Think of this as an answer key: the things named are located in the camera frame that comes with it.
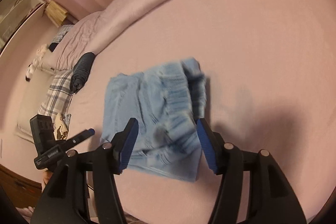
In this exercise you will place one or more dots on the light blue denim pants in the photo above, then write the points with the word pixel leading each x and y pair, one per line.
pixel 166 100

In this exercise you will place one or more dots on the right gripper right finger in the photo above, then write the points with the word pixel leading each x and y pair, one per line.
pixel 271 198

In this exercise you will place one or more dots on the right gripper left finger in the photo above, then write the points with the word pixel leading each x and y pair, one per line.
pixel 65 197

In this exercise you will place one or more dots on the dark rolled garment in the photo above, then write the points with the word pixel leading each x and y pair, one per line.
pixel 81 71

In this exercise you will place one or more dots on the beige patterned cloth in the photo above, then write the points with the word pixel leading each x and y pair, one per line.
pixel 60 128

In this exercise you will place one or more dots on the pink wrinkled pillow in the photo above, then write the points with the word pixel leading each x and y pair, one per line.
pixel 80 39

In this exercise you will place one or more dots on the plaid pillow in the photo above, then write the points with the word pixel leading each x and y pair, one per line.
pixel 58 97

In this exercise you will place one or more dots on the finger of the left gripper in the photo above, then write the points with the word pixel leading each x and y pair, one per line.
pixel 84 135

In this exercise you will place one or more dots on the white plush toy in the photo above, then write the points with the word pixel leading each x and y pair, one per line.
pixel 42 50

